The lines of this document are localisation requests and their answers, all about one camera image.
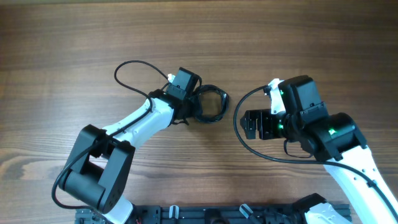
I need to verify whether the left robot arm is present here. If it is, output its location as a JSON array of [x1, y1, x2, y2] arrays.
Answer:
[[52, 68, 202, 223]]

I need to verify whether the right camera cable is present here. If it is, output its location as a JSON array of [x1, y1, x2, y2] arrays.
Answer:
[[233, 84, 398, 215]]

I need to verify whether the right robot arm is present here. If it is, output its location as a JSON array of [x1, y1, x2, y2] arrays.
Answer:
[[233, 75, 397, 223]]

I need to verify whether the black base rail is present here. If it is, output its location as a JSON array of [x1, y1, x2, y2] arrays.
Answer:
[[74, 203, 352, 224]]

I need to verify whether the camera cable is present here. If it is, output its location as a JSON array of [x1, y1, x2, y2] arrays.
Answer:
[[51, 60, 170, 211], [233, 84, 398, 215]]

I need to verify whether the left camera cable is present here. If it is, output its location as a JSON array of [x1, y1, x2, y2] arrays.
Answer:
[[51, 60, 170, 211]]

